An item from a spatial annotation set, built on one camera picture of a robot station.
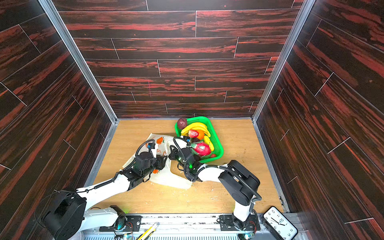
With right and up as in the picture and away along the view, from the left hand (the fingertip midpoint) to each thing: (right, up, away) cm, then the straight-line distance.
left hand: (165, 156), depth 86 cm
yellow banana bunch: (+19, +19, +19) cm, 33 cm away
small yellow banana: (+27, +7, +15) cm, 32 cm away
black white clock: (+59, -31, -16) cm, 68 cm away
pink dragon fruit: (+21, +4, +6) cm, 22 cm away
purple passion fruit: (+9, +21, +14) cm, 27 cm away
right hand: (+4, +7, 0) cm, 8 cm away
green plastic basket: (+32, +5, +9) cm, 34 cm away
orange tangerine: (+22, +13, +18) cm, 31 cm away
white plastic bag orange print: (+1, -10, -4) cm, 11 cm away
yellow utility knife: (-7, -35, -17) cm, 39 cm away
